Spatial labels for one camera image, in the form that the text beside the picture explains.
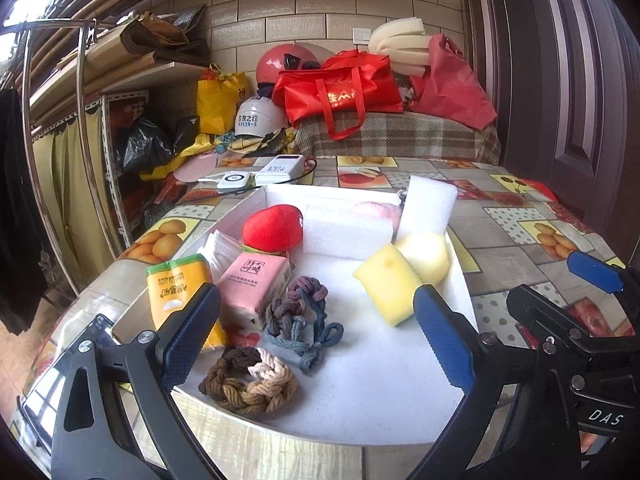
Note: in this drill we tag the white cardboard box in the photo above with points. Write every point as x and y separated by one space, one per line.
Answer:
390 360

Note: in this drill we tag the wooden shelf boards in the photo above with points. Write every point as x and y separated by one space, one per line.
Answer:
125 60

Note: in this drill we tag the pale yellow sponge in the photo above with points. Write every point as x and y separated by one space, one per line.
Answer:
427 255

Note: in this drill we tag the yellow shopping bag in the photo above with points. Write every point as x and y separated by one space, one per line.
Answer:
220 105

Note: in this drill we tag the red tote bag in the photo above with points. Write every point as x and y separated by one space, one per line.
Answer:
345 90

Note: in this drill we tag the pink helmet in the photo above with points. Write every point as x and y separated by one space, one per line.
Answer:
280 60

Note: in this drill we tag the pink round mat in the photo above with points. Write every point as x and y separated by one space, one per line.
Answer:
197 167

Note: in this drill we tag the pink tissue pack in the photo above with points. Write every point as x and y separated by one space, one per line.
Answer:
250 285

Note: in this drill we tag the chrome tube rack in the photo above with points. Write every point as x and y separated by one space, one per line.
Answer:
82 85

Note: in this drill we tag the yellow green scouring sponge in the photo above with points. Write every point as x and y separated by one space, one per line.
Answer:
387 285

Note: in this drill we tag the white helmet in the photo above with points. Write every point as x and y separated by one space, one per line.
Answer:
260 117

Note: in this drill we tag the folded brown bags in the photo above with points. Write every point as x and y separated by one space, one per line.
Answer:
160 35

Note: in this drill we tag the yellow tissue pack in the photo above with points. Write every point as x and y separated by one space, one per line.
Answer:
172 290

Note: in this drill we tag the plaid cloth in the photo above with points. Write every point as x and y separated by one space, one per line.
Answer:
400 135

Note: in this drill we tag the pink plush toy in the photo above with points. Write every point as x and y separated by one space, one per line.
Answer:
375 212

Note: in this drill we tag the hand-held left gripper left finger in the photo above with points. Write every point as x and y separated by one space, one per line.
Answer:
187 335

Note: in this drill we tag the yellow curtain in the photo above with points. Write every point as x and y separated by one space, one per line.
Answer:
70 185

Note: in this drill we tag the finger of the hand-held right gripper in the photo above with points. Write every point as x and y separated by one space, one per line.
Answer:
545 315
595 271

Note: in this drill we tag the small black plastic bag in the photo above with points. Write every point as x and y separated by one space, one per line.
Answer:
185 132

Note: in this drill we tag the red cloth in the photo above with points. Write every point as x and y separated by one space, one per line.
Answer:
540 190

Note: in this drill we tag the yellow plastic sheet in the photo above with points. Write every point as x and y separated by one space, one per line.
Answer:
192 147

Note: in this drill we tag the white face masks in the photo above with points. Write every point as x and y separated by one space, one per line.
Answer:
220 252

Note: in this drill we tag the cream foam sheets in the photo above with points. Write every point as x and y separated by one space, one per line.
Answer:
400 35

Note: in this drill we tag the red plush apple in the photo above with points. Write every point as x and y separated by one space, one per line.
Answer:
272 227

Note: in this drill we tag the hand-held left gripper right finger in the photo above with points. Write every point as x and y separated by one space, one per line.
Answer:
442 340

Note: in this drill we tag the large black plastic bag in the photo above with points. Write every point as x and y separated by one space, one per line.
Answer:
147 145

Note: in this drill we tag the white foam block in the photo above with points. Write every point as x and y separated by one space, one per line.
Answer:
345 235
430 205

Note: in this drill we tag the brown wooden door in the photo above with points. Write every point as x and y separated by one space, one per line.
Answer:
575 85

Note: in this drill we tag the white power bank with display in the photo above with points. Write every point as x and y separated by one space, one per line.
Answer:
280 169

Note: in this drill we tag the white wall switch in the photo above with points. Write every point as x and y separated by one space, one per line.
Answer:
362 35

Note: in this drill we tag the red plastic bag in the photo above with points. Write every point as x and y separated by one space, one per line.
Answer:
455 90

